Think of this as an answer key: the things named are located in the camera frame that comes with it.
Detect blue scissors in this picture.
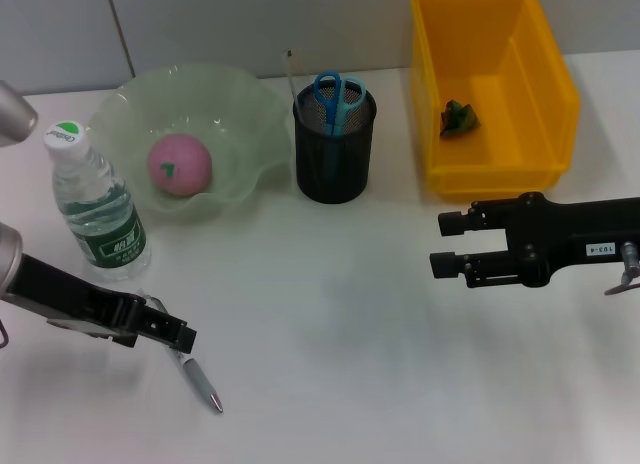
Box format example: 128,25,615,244
312,71,369,183

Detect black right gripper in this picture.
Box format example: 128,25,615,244
428,191,640,290

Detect clear water bottle green label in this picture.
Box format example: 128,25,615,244
42,118,153,283

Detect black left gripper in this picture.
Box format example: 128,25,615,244
8,253,199,355

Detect pink peach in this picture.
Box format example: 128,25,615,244
146,132,214,200

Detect pale green glass fruit plate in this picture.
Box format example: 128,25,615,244
82,62,294,224

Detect clear plastic ruler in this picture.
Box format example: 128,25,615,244
283,47,308,116

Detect right gripper black plug cable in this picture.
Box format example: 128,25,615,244
603,241,640,296

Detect yellow plastic bin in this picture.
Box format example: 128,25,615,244
409,0,582,203

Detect green plastic wrapper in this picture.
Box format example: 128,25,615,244
438,98,483,138

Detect black mesh pen holder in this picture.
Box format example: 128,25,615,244
292,79,377,205

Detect silver ballpoint pen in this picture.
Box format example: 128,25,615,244
139,291,225,415

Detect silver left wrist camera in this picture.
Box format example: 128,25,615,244
0,80,40,149

